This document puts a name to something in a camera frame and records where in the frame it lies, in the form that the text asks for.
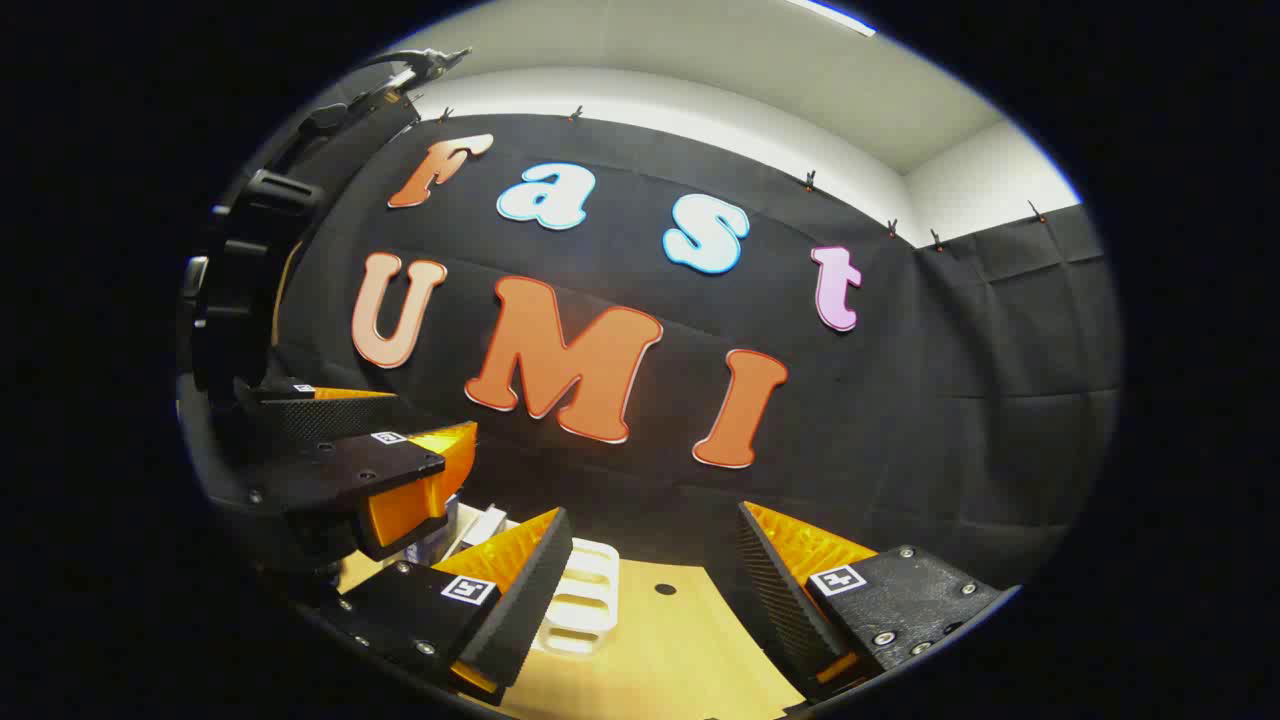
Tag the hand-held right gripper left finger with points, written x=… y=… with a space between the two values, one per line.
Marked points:
x=530 y=600

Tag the row of black cloth clips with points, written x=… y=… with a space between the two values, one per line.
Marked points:
x=810 y=180

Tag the blue cover book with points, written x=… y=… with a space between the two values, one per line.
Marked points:
x=432 y=540

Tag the grey cover book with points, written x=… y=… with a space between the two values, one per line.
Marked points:
x=485 y=525

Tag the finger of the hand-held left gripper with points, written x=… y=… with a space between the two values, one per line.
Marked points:
x=340 y=475
x=320 y=418

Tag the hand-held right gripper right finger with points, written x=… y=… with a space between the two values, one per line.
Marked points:
x=775 y=600

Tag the white bookshelf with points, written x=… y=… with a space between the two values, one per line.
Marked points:
x=585 y=600

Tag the ceiling light strip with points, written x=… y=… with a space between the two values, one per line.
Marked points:
x=832 y=16

